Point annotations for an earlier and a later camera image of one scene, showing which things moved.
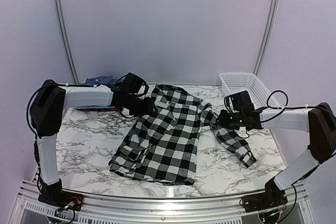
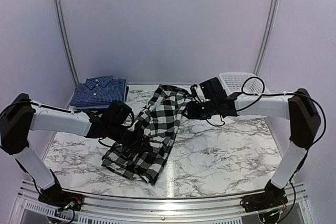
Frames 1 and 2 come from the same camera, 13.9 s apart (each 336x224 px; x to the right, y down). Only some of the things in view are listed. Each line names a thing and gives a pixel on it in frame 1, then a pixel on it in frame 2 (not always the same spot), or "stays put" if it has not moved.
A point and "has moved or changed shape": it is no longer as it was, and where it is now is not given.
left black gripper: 147,109 → 137,140
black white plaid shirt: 161,145 has moved or changed shape
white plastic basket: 233,82 stays put
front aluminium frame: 28,209 stays put
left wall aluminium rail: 61,20 stays put
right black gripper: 222,122 → 191,112
